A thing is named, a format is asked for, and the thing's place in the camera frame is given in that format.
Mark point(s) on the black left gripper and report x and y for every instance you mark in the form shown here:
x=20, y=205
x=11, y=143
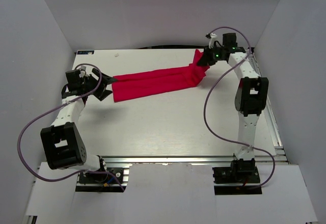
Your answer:
x=101, y=93

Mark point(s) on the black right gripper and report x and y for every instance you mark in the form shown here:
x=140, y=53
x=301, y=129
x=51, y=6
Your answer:
x=205, y=59

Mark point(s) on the red t shirt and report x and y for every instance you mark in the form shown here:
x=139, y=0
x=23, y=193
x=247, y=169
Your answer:
x=138, y=85

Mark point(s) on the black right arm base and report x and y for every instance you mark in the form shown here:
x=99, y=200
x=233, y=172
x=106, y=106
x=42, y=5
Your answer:
x=240, y=184

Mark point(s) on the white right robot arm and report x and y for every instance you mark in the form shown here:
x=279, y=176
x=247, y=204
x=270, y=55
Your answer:
x=250, y=101

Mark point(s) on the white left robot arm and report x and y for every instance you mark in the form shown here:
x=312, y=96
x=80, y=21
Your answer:
x=62, y=142

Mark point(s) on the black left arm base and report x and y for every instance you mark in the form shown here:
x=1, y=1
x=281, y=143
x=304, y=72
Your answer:
x=101, y=182

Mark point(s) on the blue corner sticker left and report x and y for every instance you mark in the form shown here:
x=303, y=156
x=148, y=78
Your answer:
x=85, y=52

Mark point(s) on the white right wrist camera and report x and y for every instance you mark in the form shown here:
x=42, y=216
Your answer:
x=212, y=37

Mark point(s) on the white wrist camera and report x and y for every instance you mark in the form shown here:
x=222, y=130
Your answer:
x=82, y=71
x=212, y=37

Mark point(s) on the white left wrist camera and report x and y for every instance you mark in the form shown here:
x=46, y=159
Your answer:
x=82, y=71

